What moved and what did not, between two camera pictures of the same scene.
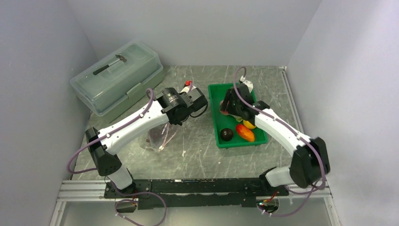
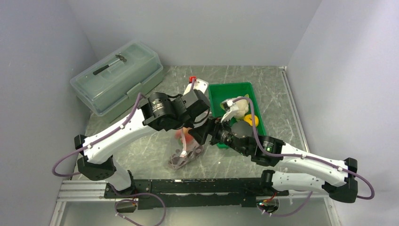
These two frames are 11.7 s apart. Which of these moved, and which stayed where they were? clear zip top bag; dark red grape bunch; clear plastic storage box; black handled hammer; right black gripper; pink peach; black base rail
Moved: pink peach; dark red grape bunch; clear zip top bag; right black gripper
Stayed: clear plastic storage box; black base rail; black handled hammer
